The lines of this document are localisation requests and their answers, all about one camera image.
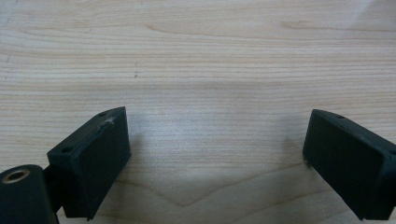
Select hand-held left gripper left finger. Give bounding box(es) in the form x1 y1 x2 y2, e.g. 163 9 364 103
46 105 133 221

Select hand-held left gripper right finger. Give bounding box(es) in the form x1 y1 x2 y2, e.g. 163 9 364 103
302 108 396 221

